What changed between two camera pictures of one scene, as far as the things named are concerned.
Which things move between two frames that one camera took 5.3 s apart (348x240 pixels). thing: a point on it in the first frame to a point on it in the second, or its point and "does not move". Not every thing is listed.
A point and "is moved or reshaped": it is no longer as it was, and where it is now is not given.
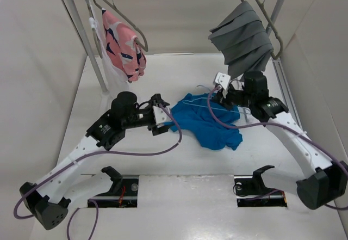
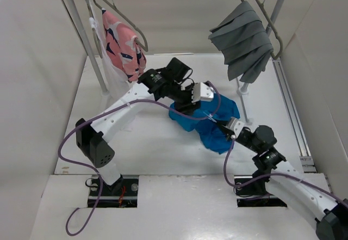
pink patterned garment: x=124 y=48 does not move
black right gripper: x=225 y=98 to x=224 y=129
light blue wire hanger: x=184 y=102 to x=210 y=117
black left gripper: x=157 y=128 to x=187 y=106
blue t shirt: x=194 y=116 is moved or reshaped
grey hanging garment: x=242 y=37 does not move
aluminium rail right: x=286 y=94 does not move
